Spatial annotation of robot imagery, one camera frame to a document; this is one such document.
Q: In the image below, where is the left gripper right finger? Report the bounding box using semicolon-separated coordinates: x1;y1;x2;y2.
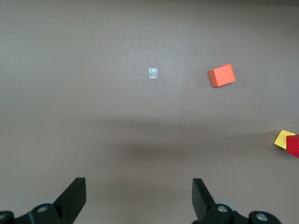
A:
192;178;249;224

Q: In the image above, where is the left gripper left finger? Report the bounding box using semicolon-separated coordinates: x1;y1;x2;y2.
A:
14;177;87;224

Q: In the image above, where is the red wooden block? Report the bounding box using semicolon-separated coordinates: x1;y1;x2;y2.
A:
286;134;299;160

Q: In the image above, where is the yellow wooden block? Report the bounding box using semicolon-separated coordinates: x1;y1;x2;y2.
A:
274;130;297;150

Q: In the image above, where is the orange wooden block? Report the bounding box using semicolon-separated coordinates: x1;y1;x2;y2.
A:
208;63;236;88

